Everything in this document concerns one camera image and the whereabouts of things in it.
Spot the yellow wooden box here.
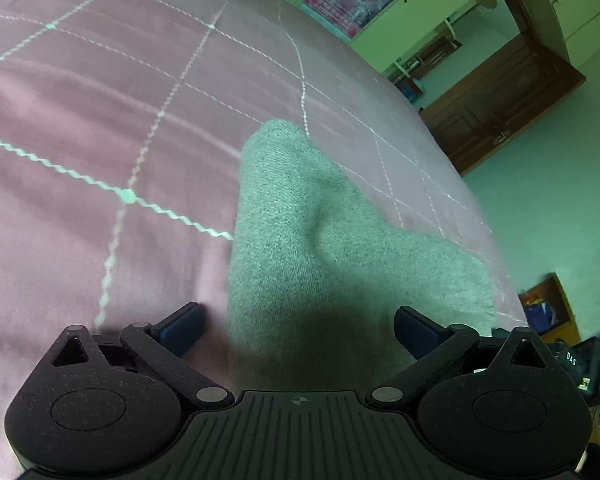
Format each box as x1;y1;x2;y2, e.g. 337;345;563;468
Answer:
518;273;581;346

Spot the brown wooden door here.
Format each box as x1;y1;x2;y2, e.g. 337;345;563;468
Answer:
419;0;588;177

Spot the pink grid bedsheet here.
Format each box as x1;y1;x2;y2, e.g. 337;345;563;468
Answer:
0;0;524;479

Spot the corner shelf unit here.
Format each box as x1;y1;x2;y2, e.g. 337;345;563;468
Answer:
384;0;498;104

